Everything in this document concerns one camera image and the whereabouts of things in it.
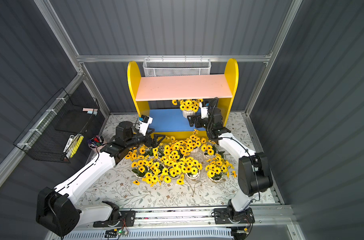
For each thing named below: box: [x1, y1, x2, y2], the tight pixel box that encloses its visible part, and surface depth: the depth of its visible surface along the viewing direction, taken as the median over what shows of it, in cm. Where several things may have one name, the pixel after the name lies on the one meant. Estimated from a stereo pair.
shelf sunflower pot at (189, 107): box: [171, 98, 204, 119], surface depth 91 cm
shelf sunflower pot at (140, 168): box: [131, 160, 149, 186], surface depth 80 cm
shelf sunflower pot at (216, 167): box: [205, 153, 238, 183], surface depth 79 cm
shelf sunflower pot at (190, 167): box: [179, 156, 203, 180], surface depth 78 cm
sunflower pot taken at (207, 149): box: [200, 137, 216, 159], surface depth 84 cm
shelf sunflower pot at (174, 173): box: [168, 167, 182, 184], surface depth 76 cm
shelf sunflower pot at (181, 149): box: [173, 140, 192, 160], surface depth 86 cm
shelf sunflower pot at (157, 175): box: [142, 161, 172, 187], surface depth 76 cm
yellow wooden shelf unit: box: [127, 58, 239, 139], surface depth 79 cm
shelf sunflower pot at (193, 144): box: [185, 129, 205, 156], surface depth 88 cm
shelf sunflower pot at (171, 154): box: [160, 142, 181, 169], surface depth 82 cm
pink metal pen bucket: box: [88, 135, 105, 151], surface depth 90 cm
